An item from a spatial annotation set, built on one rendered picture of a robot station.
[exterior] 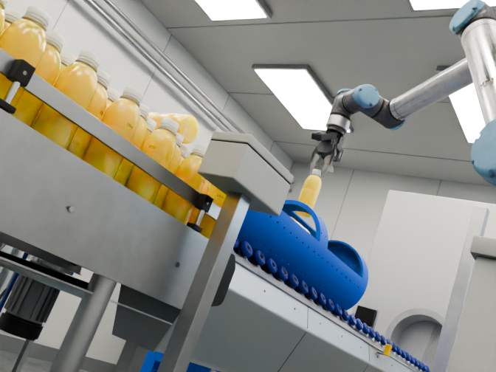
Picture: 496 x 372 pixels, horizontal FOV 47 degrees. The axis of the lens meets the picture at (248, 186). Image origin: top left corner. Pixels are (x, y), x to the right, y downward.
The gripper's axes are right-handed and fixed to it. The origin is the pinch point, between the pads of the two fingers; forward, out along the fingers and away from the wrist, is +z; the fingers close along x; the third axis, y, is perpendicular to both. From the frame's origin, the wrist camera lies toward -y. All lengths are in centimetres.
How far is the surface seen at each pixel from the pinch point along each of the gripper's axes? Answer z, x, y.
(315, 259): 36.7, -22.3, -17.0
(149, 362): 89, 43, -2
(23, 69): 43, -37, -137
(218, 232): 50, -41, -87
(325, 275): 39.0, -21.0, -5.7
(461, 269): 5, -35, 83
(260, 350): 70, -20, -25
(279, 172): 33, -45, -80
